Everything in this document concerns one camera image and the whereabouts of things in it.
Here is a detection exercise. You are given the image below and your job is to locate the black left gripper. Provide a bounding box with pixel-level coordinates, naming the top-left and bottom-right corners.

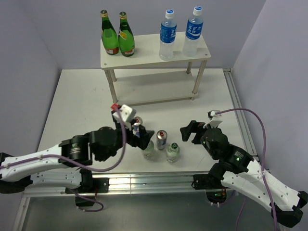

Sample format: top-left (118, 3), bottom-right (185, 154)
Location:
top-left (100, 119), bottom-right (154, 161)

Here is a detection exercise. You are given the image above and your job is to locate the clear chang bottle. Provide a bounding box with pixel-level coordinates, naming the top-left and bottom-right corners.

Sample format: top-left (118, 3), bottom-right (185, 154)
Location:
top-left (166, 142), bottom-right (180, 163)
top-left (142, 140), bottom-right (154, 158)

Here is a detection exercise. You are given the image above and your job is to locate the red bull can front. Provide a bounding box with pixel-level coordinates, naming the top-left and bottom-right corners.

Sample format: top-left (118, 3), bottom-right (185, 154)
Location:
top-left (156, 130), bottom-right (167, 150)

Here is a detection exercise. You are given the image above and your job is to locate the red bull can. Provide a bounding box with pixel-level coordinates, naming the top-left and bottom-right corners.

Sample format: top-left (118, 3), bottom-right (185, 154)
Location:
top-left (132, 116), bottom-right (143, 137)
top-left (156, 130), bottom-right (167, 150)

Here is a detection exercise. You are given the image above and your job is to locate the large pocari sweat bottle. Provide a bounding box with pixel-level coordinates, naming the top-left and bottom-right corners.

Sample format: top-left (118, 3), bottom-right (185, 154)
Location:
top-left (182, 6), bottom-right (204, 57)

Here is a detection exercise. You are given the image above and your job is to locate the small pocari sweat bottle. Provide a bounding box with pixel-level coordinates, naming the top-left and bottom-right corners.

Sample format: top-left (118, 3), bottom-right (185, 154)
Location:
top-left (159, 9), bottom-right (177, 61)

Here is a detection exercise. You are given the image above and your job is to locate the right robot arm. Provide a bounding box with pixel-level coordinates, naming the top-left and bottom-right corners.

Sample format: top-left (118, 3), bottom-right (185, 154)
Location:
top-left (180, 120), bottom-right (308, 228)

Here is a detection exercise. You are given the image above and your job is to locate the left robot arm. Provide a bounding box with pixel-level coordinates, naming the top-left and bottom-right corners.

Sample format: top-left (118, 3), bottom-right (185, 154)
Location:
top-left (0, 110), bottom-right (154, 194)

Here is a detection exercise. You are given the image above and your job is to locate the white two-tier shelf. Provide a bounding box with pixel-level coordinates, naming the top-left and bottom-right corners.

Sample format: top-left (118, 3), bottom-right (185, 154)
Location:
top-left (101, 32), bottom-right (211, 105)

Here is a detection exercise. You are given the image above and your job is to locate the red bull can rear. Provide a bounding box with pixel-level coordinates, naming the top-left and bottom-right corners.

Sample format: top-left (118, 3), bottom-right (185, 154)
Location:
top-left (132, 116), bottom-right (143, 137)

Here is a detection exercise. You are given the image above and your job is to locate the green glass bottle right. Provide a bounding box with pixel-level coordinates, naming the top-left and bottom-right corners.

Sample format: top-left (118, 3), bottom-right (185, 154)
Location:
top-left (118, 12), bottom-right (135, 57)

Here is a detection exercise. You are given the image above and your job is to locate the green glass bottle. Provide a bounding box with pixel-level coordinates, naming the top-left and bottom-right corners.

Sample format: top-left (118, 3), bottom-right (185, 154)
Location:
top-left (118, 12), bottom-right (135, 57)
top-left (101, 10), bottom-right (119, 55)

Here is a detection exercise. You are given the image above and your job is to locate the green glass bottle left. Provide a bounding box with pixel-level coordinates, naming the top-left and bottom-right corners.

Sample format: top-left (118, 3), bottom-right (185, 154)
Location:
top-left (101, 10), bottom-right (119, 55)

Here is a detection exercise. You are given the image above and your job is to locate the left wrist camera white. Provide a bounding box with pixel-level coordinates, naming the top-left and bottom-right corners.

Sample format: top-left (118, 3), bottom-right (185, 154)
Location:
top-left (111, 103), bottom-right (136, 130)

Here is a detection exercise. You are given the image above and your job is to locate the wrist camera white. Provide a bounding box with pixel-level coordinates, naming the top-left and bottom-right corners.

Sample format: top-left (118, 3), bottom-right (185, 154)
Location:
top-left (203, 110), bottom-right (223, 128)
top-left (111, 103), bottom-right (136, 130)

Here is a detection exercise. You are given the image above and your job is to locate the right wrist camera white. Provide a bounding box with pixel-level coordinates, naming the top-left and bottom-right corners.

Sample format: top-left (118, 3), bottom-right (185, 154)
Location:
top-left (203, 110), bottom-right (223, 128)

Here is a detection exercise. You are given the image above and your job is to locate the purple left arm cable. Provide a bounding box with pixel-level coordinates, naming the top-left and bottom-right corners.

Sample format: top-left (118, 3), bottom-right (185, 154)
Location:
top-left (0, 105), bottom-right (127, 212)

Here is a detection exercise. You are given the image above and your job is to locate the aluminium rail frame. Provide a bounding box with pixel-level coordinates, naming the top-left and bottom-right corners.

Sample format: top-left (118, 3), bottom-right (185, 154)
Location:
top-left (12, 68), bottom-right (289, 231)

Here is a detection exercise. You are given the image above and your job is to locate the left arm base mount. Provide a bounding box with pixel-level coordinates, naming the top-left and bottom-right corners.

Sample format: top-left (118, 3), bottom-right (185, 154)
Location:
top-left (65, 178), bottom-right (109, 213)

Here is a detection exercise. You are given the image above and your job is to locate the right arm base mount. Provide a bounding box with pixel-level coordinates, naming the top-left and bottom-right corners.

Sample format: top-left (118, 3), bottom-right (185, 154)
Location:
top-left (191, 174), bottom-right (236, 207)

